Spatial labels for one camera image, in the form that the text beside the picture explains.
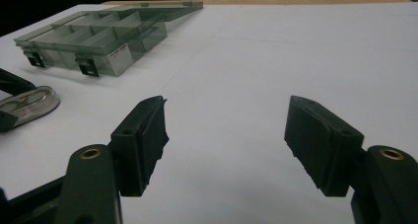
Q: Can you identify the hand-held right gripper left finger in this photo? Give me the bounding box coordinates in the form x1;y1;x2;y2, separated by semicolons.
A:
110;95;171;197

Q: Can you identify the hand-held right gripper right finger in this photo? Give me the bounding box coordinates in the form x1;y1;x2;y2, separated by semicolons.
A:
284;95;365;197

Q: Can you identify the clear tape roll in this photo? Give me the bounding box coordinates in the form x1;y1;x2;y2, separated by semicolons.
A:
0;85;61;129

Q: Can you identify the smoky translucent plastic compartment box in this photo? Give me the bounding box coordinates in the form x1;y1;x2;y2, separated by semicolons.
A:
13;0;204;78

